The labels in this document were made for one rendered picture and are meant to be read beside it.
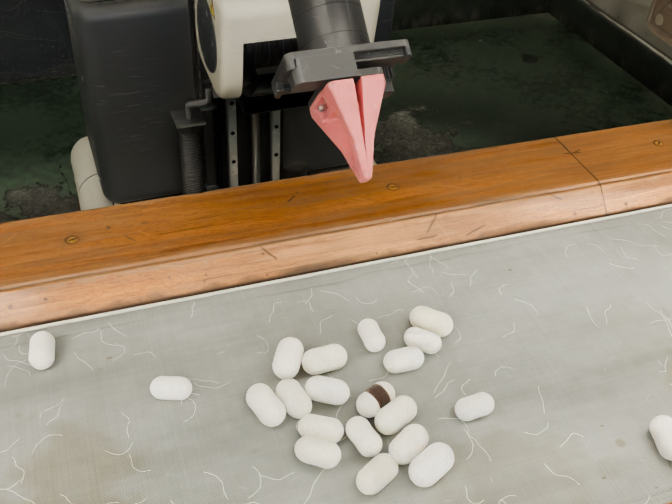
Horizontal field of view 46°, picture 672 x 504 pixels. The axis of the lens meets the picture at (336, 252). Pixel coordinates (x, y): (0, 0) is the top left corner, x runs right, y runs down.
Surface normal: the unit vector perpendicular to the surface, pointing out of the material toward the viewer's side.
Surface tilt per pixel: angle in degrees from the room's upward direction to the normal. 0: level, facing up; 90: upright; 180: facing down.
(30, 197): 0
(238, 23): 98
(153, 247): 0
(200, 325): 0
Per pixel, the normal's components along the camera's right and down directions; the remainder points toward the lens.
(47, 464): 0.06, -0.76
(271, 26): 0.35, 0.72
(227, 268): 0.27, -0.09
